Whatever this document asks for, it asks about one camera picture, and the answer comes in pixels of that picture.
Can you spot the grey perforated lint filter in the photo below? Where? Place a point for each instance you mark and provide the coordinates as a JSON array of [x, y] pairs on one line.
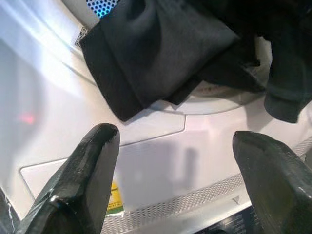
[[102, 6]]

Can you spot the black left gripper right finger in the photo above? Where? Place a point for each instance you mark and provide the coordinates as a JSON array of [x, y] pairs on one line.
[[275, 185]]

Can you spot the black garment with green logo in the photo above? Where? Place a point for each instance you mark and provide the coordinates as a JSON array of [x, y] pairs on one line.
[[158, 53]]

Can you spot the white tumble dryer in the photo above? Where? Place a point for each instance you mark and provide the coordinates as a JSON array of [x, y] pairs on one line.
[[48, 85]]

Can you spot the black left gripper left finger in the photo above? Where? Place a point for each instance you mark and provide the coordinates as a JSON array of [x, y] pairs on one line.
[[80, 175]]

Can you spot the yellow warning sticker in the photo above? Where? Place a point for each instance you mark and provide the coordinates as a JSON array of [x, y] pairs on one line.
[[115, 197]]

